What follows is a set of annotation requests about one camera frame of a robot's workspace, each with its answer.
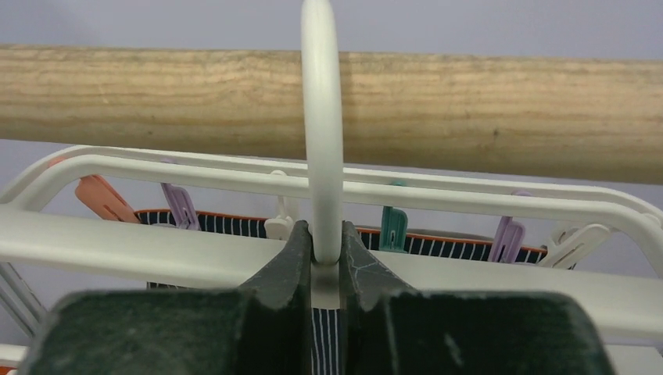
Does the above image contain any purple clip upper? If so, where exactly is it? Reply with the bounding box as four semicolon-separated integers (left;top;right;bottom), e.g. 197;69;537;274
160;182;200;230

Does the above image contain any wooden hanger rack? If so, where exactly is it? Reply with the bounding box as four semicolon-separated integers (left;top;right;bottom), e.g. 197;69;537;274
1;45;662;184

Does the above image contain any orange clip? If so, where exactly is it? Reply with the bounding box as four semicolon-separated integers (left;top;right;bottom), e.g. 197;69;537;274
74;174;141;223

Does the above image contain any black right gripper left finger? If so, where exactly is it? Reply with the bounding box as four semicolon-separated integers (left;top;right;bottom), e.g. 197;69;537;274
18;220;312;374

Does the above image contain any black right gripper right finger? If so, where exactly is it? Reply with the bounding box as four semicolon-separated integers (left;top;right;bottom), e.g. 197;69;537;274
339;222;615;374

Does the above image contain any teal clip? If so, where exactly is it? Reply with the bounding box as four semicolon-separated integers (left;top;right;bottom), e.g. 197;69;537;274
378;205;408;253

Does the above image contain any white clip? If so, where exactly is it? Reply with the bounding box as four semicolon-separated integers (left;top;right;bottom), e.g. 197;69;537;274
536;223;612;270
264;195;299;241

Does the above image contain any white plastic clip hanger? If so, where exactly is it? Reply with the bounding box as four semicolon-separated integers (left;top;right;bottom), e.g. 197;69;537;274
0;0;663;369

